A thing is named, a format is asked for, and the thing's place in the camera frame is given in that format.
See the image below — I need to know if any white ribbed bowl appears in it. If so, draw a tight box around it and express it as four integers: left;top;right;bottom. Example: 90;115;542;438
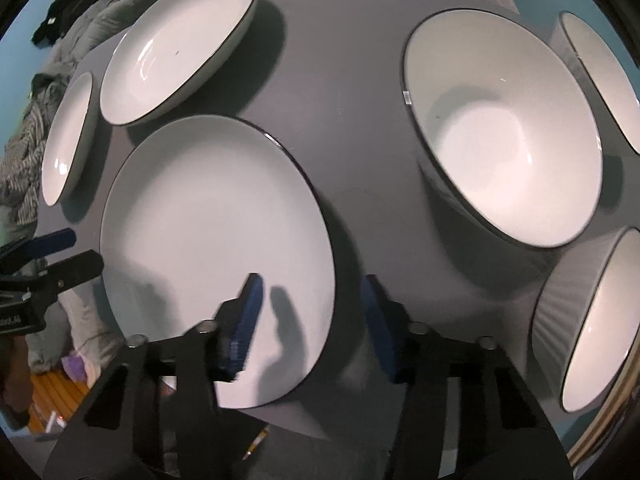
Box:
549;11;639;155
530;226;639;413

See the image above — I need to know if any person's left hand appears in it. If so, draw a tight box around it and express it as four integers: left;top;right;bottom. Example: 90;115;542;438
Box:
1;336;34;431

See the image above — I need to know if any grey duvet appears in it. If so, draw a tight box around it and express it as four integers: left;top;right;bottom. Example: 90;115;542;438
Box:
1;0;157;245

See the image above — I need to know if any small white plate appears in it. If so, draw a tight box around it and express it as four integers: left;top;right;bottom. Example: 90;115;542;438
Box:
41;72;100;207

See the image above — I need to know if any white shallow plate black rim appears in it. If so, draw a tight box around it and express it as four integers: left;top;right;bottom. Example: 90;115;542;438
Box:
100;0;257;126

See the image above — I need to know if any large white plate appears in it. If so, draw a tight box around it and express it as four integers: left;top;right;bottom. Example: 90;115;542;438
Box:
100;115;335;408

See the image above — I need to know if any large white bowl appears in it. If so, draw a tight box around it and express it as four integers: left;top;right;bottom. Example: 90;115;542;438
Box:
401;8;603;281

